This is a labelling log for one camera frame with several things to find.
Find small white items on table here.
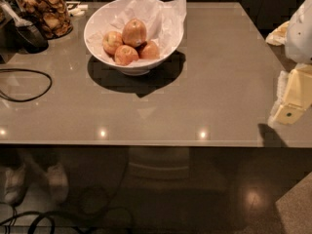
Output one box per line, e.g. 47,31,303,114
67,3,89,17

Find black pan with silver handle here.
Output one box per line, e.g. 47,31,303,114
0,0,49,54

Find black cable on table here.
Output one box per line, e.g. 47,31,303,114
0,68,54,103

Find right white shoe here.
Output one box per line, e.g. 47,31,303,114
45,163,69,204

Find white ceramic bowl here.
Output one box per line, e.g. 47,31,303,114
83,0,185,77

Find white shoe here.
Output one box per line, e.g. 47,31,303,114
45,163,69,204
4,164,26,207

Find black cables on floor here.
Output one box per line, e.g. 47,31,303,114
0,178,131,234

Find white crumpled paper liner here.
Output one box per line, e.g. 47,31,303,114
86,0,188,68

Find left white shoe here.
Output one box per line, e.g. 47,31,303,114
4,164,26,207

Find glass jar of dried chips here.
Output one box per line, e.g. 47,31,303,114
16,0,73,39

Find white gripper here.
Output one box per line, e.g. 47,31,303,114
265,0,312,127

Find red apple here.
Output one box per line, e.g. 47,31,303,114
102,31,123,56
122,19,147,48
114,45,139,65
137,41,160,59

